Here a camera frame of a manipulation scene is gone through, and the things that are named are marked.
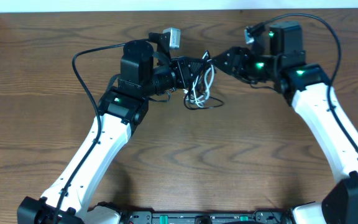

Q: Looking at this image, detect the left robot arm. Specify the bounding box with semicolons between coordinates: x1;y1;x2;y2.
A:
17;36;211;223

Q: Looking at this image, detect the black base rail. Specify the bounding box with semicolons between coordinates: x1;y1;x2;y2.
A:
118;210;294;224

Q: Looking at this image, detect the black usb cable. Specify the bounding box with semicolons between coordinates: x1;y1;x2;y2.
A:
183;50;225;111

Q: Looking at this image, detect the white usb cable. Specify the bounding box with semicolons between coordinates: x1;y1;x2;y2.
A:
183;52;216;108

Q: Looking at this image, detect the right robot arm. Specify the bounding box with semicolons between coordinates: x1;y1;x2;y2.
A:
212;21;358;223

